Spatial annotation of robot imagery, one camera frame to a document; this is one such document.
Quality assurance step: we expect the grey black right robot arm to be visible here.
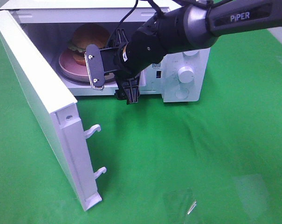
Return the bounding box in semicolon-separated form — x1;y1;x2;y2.
85;0;282;104

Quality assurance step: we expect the white warning label sticker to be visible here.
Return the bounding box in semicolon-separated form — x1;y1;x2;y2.
151;62;161;69

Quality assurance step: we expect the pink round plate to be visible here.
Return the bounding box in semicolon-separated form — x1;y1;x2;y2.
58;48;116;82

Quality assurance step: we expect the white timer knob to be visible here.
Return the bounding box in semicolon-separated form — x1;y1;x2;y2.
178;66;194;84

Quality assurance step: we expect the round door release button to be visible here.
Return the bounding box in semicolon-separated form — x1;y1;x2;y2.
175;88;189;99

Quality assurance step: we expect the burger with lettuce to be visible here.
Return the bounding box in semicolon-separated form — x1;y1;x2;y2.
68;23;110;66

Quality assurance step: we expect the white microwave oven body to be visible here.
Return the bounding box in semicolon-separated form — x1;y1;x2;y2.
0;0;210;102

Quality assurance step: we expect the clear tape patch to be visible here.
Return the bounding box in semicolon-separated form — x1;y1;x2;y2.
163;188;195;219

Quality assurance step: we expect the white upper power knob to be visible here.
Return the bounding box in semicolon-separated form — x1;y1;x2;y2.
182;50;199;56

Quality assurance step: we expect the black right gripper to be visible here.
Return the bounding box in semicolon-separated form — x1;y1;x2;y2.
85;21;166;104

